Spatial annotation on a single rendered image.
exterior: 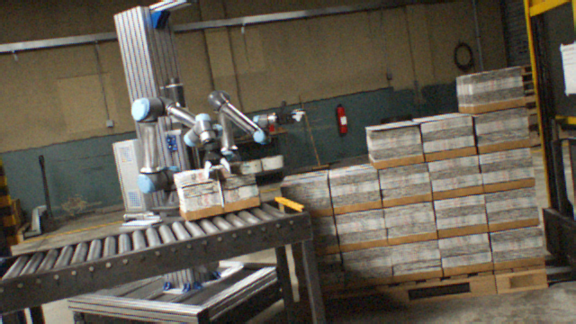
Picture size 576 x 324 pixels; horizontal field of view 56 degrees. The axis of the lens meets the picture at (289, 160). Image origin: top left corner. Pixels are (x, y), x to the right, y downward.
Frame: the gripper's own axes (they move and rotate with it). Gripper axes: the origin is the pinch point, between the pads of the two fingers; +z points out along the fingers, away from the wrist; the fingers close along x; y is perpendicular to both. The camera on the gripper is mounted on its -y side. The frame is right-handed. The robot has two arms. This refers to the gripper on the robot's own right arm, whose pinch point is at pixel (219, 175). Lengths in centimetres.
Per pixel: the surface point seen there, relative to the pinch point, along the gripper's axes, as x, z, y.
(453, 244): -130, 53, 44
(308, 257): -28, 52, -8
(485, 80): -158, -20, -12
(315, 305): -27, 71, 3
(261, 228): -8.8, 36.1, -17.2
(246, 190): -13.4, 5.6, 11.9
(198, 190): 10.1, 1.4, 9.5
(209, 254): 15.3, 41.2, -14.2
